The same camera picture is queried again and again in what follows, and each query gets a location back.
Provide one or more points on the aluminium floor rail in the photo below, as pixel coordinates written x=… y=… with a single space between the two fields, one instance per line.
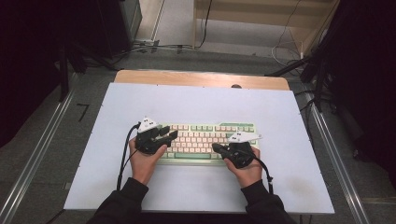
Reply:
x=339 y=168
x=34 y=161

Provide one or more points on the white table board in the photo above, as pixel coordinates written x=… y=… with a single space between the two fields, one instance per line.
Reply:
x=193 y=105

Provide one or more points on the black curtain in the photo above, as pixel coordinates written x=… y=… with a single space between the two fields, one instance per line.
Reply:
x=31 y=62
x=367 y=77

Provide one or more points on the light wooden shelf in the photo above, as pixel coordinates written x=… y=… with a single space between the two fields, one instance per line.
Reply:
x=249 y=18

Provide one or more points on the grey power strip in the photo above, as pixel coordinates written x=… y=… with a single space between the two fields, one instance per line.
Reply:
x=144 y=42

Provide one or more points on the dark cabinet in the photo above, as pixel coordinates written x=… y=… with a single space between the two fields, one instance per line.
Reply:
x=118 y=25

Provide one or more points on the black metal stand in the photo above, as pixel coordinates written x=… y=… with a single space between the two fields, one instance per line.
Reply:
x=63 y=77
x=319 y=87

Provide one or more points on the green and pink keyboard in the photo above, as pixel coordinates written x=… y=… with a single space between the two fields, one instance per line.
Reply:
x=196 y=140

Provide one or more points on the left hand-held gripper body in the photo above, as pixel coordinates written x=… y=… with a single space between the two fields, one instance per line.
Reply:
x=148 y=141

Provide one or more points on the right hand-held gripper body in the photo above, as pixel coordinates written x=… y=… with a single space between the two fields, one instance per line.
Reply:
x=241 y=155

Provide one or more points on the person's right hand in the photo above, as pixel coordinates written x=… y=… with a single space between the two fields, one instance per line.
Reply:
x=249 y=174

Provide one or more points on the person's left hand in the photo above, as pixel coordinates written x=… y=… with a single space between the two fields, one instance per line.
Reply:
x=143 y=165

